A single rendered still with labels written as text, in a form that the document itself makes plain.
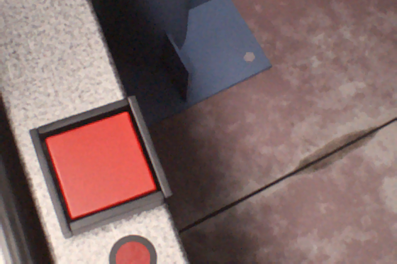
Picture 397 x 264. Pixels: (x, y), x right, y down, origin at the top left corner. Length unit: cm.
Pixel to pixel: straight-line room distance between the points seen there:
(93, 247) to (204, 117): 102
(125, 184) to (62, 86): 9
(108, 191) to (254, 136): 102
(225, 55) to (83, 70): 102
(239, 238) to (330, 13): 52
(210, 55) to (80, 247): 108
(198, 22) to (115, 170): 110
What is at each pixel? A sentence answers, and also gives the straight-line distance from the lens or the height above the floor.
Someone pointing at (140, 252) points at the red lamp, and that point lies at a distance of 52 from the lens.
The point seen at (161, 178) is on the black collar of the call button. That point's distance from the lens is 51.
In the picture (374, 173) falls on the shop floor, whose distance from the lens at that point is 155.
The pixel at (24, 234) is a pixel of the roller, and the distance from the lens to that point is 53.
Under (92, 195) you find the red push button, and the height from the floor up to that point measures 93.
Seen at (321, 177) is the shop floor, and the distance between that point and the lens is 152.
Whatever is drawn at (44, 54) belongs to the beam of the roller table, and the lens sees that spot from 57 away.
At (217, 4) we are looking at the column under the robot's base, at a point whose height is 1.
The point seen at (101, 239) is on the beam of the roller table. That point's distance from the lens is 52.
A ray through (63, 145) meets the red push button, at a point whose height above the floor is 93.
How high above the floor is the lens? 143
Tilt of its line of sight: 69 degrees down
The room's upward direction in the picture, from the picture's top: 8 degrees clockwise
